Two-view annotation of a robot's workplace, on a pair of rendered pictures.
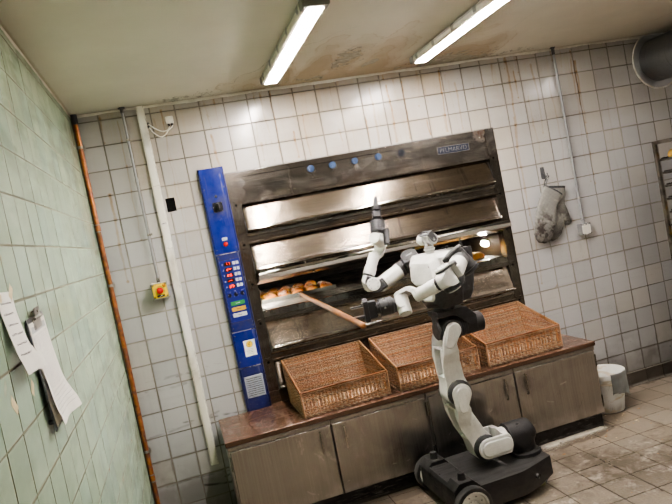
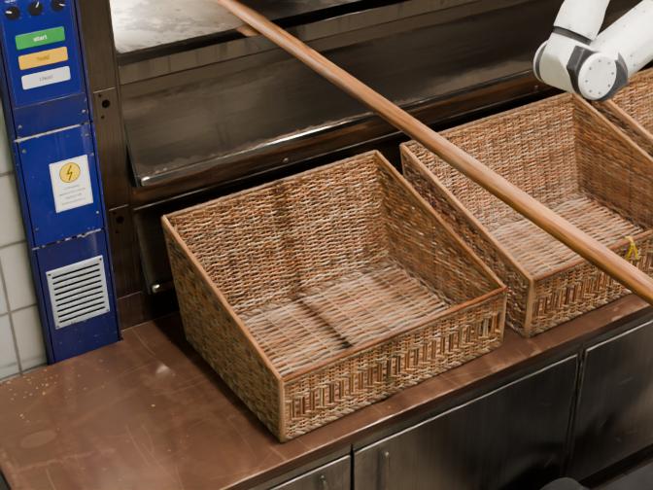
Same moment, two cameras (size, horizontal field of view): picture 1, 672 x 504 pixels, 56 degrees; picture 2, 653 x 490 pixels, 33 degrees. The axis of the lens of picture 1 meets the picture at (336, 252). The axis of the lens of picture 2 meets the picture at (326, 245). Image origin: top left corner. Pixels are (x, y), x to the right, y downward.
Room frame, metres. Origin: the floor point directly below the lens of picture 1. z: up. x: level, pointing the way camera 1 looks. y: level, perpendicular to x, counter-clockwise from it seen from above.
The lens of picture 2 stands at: (2.08, 0.76, 2.00)
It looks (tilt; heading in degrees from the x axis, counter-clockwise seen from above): 32 degrees down; 342
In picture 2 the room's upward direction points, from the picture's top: straight up
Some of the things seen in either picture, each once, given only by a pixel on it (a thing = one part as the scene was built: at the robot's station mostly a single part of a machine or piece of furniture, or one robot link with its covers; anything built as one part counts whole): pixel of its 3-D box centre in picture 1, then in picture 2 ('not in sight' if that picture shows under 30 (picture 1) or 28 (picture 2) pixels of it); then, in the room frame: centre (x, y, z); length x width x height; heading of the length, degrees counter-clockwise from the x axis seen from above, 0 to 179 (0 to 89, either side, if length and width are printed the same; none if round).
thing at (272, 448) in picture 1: (416, 423); (498, 371); (4.00, -0.29, 0.29); 2.42 x 0.56 x 0.58; 104
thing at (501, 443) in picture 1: (488, 442); not in sight; (3.49, -0.64, 0.28); 0.21 x 0.20 x 0.13; 105
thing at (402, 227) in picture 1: (381, 231); not in sight; (4.30, -0.33, 1.54); 1.79 x 0.11 x 0.19; 104
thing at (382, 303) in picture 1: (375, 308); not in sight; (3.09, -0.14, 1.21); 0.12 x 0.10 x 0.13; 94
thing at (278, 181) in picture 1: (367, 165); not in sight; (4.33, -0.32, 1.99); 1.80 x 0.08 x 0.21; 104
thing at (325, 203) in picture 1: (373, 193); not in sight; (4.30, -0.33, 1.80); 1.79 x 0.11 x 0.19; 104
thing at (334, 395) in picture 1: (333, 376); (333, 281); (3.90, 0.16, 0.72); 0.56 x 0.49 x 0.28; 105
